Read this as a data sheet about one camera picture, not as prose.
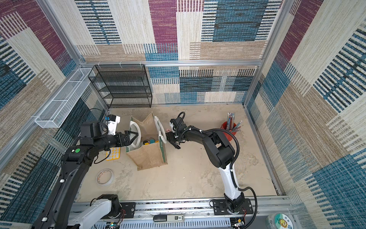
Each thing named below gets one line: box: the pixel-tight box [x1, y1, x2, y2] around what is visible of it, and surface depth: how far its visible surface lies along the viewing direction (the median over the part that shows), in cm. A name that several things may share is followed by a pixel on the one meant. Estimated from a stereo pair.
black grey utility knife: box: [169, 141, 181, 150], surface depth 98 cm
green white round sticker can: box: [265, 212, 295, 229], surface depth 65 cm
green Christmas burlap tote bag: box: [125, 111, 168, 171], surface depth 85 cm
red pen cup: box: [220, 121, 237, 142], surface depth 96 cm
